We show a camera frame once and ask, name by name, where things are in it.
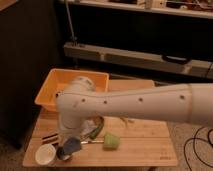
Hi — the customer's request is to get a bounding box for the grey metal shelf beam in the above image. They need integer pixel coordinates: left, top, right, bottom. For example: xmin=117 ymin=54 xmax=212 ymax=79
xmin=63 ymin=42 xmax=213 ymax=79

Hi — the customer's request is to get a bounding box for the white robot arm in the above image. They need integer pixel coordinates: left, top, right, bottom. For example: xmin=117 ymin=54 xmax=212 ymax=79
xmin=56 ymin=76 xmax=213 ymax=156

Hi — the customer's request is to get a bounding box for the green plastic cup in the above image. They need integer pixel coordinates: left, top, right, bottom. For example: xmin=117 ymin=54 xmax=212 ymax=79
xmin=103 ymin=133 xmax=120 ymax=150

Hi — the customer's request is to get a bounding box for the small metal knife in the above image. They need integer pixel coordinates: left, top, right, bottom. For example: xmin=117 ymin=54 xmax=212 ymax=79
xmin=81 ymin=140 xmax=104 ymax=144

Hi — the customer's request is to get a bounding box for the orange plastic bin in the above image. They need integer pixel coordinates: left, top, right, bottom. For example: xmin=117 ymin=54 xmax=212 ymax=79
xmin=35 ymin=68 xmax=109 ymax=112

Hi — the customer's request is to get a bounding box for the wooden table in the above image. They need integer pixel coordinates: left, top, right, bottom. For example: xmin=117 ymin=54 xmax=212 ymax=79
xmin=23 ymin=80 xmax=178 ymax=169

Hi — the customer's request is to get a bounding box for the white paper cup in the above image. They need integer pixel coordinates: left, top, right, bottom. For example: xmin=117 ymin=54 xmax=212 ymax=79
xmin=35 ymin=144 xmax=56 ymax=166

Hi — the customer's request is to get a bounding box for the blue sponge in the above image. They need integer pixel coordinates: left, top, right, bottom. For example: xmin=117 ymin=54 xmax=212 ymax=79
xmin=63 ymin=137 xmax=80 ymax=155

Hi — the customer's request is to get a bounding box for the small metal cup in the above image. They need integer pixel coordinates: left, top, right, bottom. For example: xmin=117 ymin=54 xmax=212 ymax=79
xmin=57 ymin=154 xmax=72 ymax=161

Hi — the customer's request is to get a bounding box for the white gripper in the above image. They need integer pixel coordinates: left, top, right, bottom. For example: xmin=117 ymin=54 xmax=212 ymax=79
xmin=56 ymin=113 xmax=86 ymax=159

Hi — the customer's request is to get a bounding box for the black cable on floor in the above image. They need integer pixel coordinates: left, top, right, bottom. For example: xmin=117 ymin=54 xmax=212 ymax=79
xmin=183 ymin=125 xmax=213 ymax=171

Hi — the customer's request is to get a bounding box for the dark striped bar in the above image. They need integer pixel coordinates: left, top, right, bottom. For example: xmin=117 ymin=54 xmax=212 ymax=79
xmin=42 ymin=133 xmax=59 ymax=144

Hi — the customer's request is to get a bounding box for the wooden handled brush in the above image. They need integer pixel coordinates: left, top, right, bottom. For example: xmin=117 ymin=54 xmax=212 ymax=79
xmin=120 ymin=117 xmax=134 ymax=124

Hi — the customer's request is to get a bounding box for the metal vertical pole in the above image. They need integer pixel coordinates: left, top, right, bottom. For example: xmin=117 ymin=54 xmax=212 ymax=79
xmin=64 ymin=0 xmax=77 ymax=44

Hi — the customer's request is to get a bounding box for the grey crumpled cloth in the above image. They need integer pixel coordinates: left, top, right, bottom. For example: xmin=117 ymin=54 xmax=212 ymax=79
xmin=81 ymin=120 xmax=98 ymax=139

